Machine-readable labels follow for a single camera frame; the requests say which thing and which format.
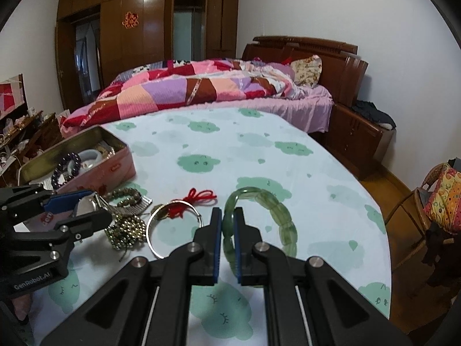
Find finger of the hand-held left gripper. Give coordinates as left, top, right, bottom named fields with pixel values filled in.
left=0, top=184, right=95, bottom=217
left=12, top=209, right=113, bottom=250

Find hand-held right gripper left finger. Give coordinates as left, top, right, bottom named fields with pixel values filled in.
left=38, top=206, right=223, bottom=346

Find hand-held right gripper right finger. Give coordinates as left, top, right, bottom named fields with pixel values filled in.
left=232, top=206, right=413, bottom=346

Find silver wristwatch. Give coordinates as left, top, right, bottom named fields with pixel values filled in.
left=72, top=192, right=154, bottom=221

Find pearl bracelet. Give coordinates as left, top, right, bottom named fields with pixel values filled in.
left=104, top=214, right=149, bottom=261

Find dark purple bead bracelet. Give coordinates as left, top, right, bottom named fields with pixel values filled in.
left=50, top=151, right=82, bottom=190

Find grey bead bracelet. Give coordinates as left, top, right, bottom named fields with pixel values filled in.
left=103, top=187, right=143, bottom=207

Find pink metal tin box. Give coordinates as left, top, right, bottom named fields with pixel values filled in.
left=18, top=125, right=138, bottom=197

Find red knotted cord pendant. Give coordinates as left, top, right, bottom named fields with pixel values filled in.
left=151, top=187, right=219, bottom=223

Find pale blue jade bangle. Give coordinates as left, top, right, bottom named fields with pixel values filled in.
left=74, top=148, right=104, bottom=171

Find green jade bracelet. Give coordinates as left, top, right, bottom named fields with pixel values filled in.
left=222, top=186, right=299, bottom=287

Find thin silver bangle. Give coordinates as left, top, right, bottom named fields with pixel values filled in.
left=146, top=200, right=203, bottom=260

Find person's left hand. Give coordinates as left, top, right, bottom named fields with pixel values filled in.
left=12, top=291, right=35, bottom=326

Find printed paper sheets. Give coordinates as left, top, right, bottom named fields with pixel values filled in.
left=97, top=140, right=116, bottom=160

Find wooden television cabinet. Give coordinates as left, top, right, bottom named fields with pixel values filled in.
left=0, top=111, right=64, bottom=185

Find flat screen television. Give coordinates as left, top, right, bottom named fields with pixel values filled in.
left=0, top=74, right=29, bottom=120

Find patchwork quilt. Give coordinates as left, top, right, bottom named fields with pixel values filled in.
left=59, top=59, right=307, bottom=129

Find pink bed sheet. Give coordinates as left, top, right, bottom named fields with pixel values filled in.
left=200, top=83, right=334, bottom=135

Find black white patterned blanket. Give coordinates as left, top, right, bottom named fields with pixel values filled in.
left=118, top=59, right=192, bottom=80

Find wooden nightstand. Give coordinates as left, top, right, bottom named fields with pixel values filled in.
left=325, top=103, right=397, bottom=181

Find brown wooden wardrobe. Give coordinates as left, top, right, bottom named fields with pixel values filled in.
left=54, top=0, right=241, bottom=113

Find floral pillow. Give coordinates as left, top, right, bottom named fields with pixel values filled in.
left=290, top=55, right=323, bottom=87

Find dark clothes pile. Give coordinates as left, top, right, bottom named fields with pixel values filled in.
left=351, top=100, right=397, bottom=131

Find red paper decoration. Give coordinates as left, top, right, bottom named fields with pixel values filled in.
left=121, top=11, right=139, bottom=30

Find dark wooden bed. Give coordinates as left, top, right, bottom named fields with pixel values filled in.
left=59, top=36, right=369, bottom=138

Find dark garment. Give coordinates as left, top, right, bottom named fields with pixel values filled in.
left=422, top=221, right=461, bottom=289

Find wicker chair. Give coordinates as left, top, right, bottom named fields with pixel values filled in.
left=391, top=162, right=461, bottom=272

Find colourful patterned cushion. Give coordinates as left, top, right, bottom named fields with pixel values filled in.
left=423, top=166, right=461, bottom=233

